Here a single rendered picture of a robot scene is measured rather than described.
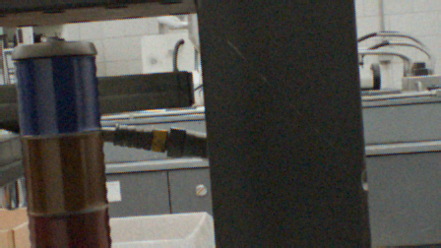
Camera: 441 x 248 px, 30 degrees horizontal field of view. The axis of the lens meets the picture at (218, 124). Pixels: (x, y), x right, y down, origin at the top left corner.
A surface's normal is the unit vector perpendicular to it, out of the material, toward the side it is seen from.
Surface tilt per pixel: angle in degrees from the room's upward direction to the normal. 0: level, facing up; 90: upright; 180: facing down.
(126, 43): 90
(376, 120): 90
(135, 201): 90
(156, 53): 90
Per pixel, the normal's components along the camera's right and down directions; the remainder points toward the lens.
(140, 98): -0.01, 0.05
